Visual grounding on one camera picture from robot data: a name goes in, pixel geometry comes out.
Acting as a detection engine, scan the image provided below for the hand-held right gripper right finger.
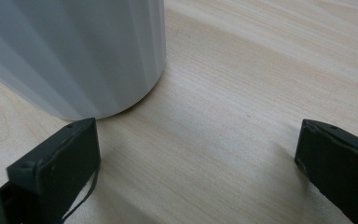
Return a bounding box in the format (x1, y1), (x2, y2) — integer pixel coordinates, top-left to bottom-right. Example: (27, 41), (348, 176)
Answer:
(294, 119), (358, 224)

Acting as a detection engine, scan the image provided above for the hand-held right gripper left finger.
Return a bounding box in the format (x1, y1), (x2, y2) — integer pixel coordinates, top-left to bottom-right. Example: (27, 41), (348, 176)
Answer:
(0, 117), (102, 224)

